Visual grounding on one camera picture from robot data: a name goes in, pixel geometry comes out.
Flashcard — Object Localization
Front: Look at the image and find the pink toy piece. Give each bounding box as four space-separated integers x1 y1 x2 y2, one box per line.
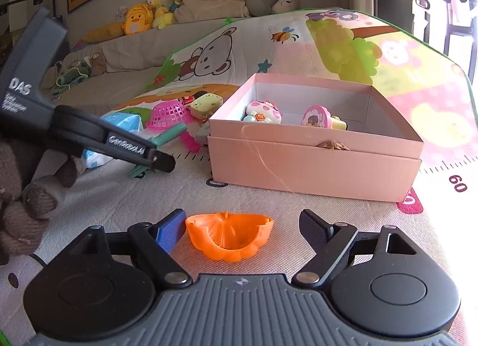
181 133 201 153

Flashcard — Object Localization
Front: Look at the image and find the yellow plush with white head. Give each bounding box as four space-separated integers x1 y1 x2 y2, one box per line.
146 0 176 30

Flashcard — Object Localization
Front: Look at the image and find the orange toy bowl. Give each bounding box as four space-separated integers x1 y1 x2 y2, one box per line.
185 211 275 262

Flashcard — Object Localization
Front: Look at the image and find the grey bear plush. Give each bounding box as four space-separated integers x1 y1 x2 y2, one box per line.
271 0 300 14

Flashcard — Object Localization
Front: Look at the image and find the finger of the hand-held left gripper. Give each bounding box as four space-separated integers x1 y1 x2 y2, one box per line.
108 128 176 174

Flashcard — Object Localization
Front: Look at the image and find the person's left hand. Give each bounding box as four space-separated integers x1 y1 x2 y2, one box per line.
0 137 85 265

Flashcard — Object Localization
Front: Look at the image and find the cartoon printed play mat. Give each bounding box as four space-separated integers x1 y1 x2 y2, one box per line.
0 7 478 346

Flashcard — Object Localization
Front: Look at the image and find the pink round toy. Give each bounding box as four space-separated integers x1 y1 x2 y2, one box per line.
301 105 349 131

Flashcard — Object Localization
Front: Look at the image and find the small red black toy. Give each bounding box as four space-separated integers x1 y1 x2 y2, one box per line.
181 91 208 108

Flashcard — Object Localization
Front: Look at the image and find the beige sofa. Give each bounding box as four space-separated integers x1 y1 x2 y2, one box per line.
37 10 240 107

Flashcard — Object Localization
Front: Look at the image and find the pale blue usb adapter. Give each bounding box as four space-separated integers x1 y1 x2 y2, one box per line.
194 124 211 146

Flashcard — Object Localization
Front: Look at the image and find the pink toy basket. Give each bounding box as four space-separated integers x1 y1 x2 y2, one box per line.
145 102 190 131

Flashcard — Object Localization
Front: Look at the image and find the green yarn toy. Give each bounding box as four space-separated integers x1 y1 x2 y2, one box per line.
50 52 107 97

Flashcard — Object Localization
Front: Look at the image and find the pink cardboard box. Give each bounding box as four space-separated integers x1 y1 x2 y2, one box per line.
207 72 425 204

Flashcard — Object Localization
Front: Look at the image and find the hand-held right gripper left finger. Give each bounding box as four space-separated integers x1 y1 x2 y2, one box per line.
80 208 192 289

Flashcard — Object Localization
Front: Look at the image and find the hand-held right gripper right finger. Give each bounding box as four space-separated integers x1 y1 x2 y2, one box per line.
292 208 406 289

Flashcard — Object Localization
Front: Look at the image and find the teal toy tool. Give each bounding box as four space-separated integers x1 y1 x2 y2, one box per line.
129 123 188 178

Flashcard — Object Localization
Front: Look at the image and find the yellow duck plush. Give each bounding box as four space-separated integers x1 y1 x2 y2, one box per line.
123 3 154 36

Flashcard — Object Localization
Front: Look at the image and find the mushroom toy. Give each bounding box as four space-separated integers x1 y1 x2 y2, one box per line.
242 101 284 123

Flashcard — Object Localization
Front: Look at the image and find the long yellow plush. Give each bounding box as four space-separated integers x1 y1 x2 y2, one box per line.
80 22 126 43

